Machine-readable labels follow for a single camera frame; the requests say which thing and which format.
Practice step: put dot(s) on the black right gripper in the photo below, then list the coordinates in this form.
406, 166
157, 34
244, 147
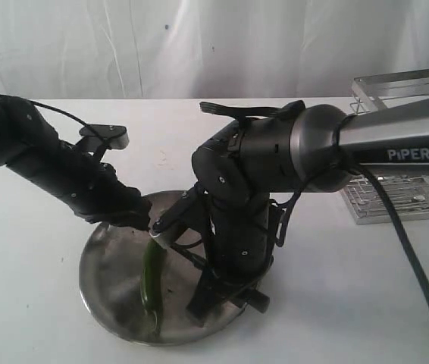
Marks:
238, 243

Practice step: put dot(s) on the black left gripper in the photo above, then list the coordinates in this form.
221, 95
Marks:
89, 188

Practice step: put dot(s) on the green cucumber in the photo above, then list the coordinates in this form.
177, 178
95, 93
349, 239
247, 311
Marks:
150, 285

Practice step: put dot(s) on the knife with grey handle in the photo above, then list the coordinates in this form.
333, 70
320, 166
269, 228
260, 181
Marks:
188, 256

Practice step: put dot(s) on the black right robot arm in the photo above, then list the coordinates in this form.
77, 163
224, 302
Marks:
250, 174

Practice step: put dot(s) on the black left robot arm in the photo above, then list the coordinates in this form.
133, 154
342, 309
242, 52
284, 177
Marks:
23, 126

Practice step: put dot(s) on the round steel plate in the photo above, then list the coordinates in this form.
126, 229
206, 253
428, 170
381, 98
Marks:
110, 277

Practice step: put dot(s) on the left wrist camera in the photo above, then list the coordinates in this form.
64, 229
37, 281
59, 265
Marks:
94, 136

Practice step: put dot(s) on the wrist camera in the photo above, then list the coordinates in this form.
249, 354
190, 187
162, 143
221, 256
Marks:
94, 136
189, 201

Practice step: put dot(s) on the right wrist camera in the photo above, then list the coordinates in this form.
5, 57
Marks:
189, 201

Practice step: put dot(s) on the wire metal utensil holder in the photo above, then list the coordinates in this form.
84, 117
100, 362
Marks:
409, 194

